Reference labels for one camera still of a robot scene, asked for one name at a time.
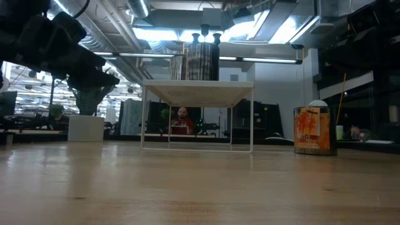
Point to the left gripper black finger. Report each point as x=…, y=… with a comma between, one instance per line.
x=92, y=61
x=90, y=79

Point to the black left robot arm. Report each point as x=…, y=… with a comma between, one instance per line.
x=18, y=37

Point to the candle tin orange label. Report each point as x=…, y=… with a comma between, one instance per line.
x=312, y=131

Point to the green background plant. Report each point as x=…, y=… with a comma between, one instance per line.
x=56, y=111

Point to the green plant in white pot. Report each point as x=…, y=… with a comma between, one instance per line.
x=86, y=128

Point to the black monitor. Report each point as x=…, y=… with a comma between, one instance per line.
x=7, y=103

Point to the person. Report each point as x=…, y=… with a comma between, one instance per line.
x=182, y=114

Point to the black machine green lights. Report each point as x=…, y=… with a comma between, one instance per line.
x=204, y=125

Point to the long LED light bar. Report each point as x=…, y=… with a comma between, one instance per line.
x=268, y=59

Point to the black cabinet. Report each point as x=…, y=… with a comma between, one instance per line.
x=265, y=118

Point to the green cup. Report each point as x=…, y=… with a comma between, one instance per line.
x=339, y=132

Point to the silver ventilation duct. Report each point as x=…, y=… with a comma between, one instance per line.
x=118, y=37

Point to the black cross rail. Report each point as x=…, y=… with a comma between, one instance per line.
x=122, y=139

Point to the black aluminium rail frame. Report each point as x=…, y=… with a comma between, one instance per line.
x=368, y=147

